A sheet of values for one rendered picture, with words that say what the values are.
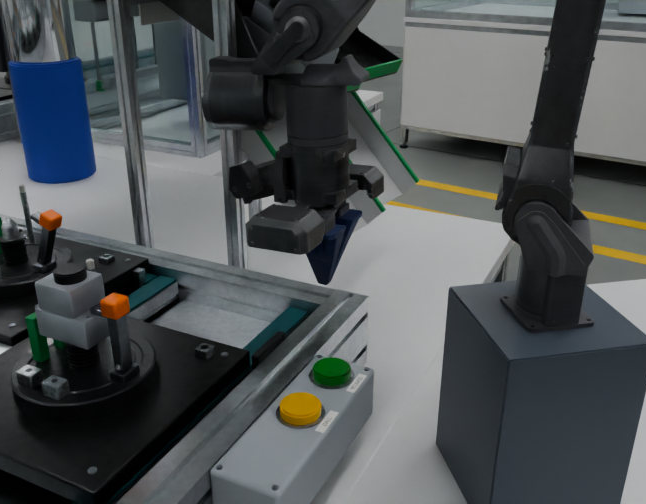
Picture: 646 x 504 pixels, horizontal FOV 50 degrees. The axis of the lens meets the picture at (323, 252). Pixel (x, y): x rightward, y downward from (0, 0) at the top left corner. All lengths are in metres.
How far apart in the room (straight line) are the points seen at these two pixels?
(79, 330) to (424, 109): 4.40
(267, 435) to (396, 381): 0.29
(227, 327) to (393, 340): 0.24
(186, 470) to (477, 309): 0.30
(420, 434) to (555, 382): 0.24
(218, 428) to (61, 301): 0.19
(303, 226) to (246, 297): 0.36
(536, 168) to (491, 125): 4.19
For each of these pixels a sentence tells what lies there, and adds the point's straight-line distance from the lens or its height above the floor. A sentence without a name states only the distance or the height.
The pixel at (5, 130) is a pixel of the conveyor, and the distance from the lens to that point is 2.18.
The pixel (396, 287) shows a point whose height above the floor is 0.86.
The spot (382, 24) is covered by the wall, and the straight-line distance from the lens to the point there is 10.30.
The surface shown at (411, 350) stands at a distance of 0.98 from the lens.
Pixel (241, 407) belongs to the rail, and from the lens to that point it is 0.72.
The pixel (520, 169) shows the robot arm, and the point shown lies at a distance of 0.60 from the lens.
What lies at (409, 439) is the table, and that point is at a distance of 0.83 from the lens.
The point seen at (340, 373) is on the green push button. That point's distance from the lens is 0.73.
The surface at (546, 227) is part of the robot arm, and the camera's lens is 0.60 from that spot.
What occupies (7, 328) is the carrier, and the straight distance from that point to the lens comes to 0.88.
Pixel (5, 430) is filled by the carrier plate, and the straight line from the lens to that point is 0.72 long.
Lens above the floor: 1.38
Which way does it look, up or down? 24 degrees down
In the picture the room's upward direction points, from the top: straight up
